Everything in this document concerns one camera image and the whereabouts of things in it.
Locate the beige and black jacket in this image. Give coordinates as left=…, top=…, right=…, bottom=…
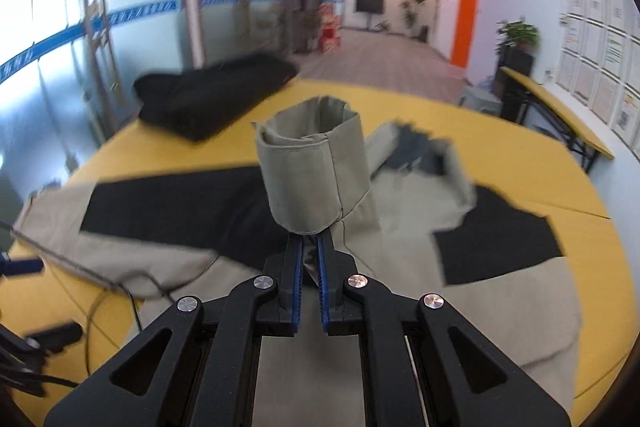
left=15, top=96, right=582, bottom=426

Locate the black cable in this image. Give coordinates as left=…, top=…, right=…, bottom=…
left=0, top=221, right=172, bottom=393

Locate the red crates stack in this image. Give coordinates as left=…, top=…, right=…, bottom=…
left=319, top=2, right=342, bottom=53

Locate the narrow yellow side table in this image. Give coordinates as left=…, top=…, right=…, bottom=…
left=495, top=66, right=615, bottom=174

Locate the potted green plant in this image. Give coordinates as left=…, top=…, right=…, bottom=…
left=497, top=18, right=540, bottom=51

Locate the black folded garment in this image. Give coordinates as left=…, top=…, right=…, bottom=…
left=134, top=52, right=299, bottom=143

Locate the wall television screen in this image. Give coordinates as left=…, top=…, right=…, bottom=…
left=355, top=0, right=385, bottom=15

